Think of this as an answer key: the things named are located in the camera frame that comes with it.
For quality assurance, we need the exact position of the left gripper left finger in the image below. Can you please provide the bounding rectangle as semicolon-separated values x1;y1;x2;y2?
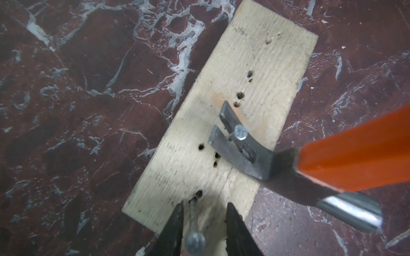
148;202;184;256

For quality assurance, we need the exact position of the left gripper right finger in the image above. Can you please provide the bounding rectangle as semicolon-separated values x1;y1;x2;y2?
225;202;263;256

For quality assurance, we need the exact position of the claw hammer orange black handle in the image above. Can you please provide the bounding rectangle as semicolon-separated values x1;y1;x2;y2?
208;102;410;232

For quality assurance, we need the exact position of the wooden block with nails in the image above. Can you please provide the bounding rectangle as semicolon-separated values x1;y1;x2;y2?
122;1;318;256

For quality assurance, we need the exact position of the steel nail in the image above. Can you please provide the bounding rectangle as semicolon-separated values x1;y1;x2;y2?
226;124;248;141
185;197;206;256

